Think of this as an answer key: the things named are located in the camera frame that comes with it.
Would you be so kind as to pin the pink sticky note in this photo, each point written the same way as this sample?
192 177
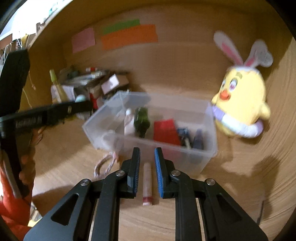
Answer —
83 40

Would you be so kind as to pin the mint green tube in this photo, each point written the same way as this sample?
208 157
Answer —
80 98

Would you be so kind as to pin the red packet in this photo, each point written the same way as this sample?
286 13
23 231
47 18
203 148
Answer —
165 131

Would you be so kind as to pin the stack of books papers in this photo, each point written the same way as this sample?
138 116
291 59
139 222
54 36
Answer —
89 84

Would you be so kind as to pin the dark green glass bottle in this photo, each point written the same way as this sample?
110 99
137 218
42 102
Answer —
141 121

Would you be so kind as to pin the yellow chick plush toy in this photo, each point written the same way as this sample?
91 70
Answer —
240 106

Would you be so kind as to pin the yellow green spray bottle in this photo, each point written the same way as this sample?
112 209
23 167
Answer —
54 81

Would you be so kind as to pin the small white cardboard box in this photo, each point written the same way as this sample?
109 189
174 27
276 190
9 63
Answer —
114 82

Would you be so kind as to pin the blue Max razor box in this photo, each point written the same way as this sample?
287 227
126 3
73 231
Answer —
184 137

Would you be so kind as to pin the white tape roll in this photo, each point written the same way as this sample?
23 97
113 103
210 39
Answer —
111 141

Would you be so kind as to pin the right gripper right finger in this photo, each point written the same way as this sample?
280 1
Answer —
204 210

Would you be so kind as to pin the red white marker pen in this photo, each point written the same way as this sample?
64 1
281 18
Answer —
91 69

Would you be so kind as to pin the orange sticky note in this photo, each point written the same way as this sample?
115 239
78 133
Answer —
140 34

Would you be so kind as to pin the clear plastic storage bin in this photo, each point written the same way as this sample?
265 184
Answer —
186 112

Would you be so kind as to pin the person's left hand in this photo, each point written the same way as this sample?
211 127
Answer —
28 173

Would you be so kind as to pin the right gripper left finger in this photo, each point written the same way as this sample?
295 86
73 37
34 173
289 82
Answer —
90 210

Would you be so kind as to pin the purple black cosmetic bottle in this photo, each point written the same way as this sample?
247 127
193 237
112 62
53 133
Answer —
198 142

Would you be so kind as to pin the white red-capped lip tube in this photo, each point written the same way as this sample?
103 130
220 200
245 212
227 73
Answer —
147 185

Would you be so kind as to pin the green sticky note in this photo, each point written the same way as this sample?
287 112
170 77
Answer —
120 26

